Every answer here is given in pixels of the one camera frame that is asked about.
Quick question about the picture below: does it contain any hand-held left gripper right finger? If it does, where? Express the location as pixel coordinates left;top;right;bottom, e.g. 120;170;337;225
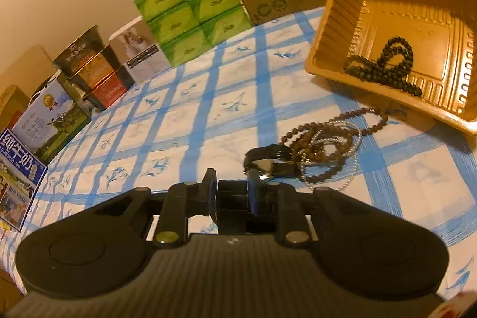
248;169;374;249

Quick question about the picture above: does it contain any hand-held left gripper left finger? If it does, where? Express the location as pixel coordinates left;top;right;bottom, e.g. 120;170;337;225
93;168;219;249

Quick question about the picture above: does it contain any black wristband silver buckle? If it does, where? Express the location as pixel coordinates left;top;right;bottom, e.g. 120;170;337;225
244;144;299;181

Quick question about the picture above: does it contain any golden plastic tray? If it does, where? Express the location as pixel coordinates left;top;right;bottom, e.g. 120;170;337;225
305;0;477;136

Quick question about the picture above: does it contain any brown wooden bead necklace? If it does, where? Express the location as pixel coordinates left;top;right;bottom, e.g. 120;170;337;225
279;107;407;188

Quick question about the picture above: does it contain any blue checked tablecloth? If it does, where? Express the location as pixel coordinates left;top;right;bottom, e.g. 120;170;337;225
0;7;477;304

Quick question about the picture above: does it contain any red instant noodle bowl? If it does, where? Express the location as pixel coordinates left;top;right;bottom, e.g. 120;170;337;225
84;66;135;110

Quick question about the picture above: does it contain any white printed box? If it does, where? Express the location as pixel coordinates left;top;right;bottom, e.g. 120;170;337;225
109;16;172;85

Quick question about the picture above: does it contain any gold instant noodle bowl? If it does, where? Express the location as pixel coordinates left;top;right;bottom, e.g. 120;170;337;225
69;45;129;95

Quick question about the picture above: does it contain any milk box with cow picture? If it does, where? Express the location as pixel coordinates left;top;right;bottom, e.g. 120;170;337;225
11;70;93;166

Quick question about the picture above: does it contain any stack of green tissue packs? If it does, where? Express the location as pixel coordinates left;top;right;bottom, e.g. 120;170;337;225
133;0;254;68

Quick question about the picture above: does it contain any black instant noodle bowl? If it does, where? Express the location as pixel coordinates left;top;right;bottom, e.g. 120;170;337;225
52;25;122;78

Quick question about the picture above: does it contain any blue milk carton case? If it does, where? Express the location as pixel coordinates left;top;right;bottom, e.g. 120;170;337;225
0;128;48;232

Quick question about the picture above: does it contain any small brown cardboard box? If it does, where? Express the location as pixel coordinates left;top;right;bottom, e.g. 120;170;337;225
0;85;30;128

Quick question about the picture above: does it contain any wooden board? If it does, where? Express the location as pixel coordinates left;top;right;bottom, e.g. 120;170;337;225
0;44;56;99

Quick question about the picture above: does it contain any silver bead bracelet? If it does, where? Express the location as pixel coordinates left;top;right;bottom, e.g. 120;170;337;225
298;120;363;192

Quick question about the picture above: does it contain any dark green bead bracelet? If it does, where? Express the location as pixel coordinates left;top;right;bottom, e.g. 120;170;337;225
343;36;423;97

